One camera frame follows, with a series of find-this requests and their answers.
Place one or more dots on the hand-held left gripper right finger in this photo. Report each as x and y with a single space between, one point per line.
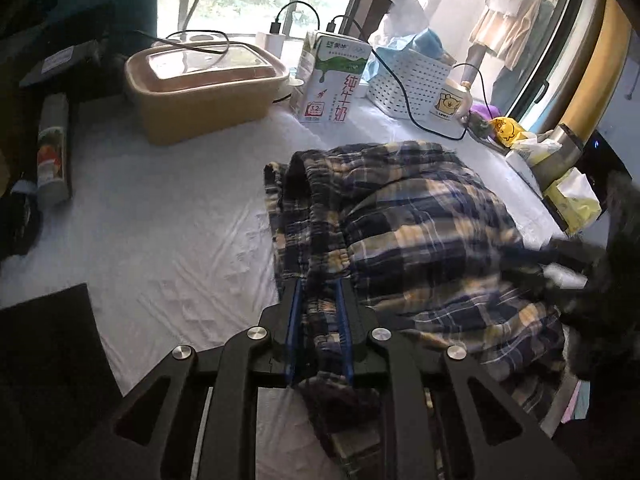
345 330

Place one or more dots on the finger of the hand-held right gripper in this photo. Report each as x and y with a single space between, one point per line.
545 262

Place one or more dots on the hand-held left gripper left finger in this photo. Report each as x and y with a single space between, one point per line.
295 330

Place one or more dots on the blue plaid pants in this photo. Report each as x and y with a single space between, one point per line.
425 220

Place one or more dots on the yellow tissue pack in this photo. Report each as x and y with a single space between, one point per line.
575 200

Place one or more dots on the white yellow plastic packet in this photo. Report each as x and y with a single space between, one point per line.
535 147

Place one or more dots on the black box with blue light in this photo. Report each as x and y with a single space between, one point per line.
600 155

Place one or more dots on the yellow duck toy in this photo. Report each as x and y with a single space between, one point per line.
505 130

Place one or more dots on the white table cloth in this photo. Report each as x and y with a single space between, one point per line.
175 220

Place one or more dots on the purple toy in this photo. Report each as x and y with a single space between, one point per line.
484 110

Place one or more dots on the gold metal pole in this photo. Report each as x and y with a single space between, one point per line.
595 85

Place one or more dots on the white mug with yellow bear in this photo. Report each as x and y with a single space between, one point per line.
450 102

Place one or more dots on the white perforated plastic basket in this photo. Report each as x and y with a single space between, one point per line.
410 85

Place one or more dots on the beige lunch box with lid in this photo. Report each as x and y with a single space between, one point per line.
200 105

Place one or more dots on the hanging clothes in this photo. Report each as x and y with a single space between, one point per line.
510 20

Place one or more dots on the blue cloth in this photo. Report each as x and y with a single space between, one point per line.
430 42

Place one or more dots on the white green milk carton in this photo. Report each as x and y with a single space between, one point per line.
330 80

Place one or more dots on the black mat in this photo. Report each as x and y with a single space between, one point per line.
45 350

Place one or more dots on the white charger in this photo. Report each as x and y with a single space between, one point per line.
271 42

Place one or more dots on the clear plastic bag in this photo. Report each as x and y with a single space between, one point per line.
405 10

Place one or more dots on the grey spray can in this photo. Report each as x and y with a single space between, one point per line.
52 155

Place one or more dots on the black device with white label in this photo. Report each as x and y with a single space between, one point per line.
65 65

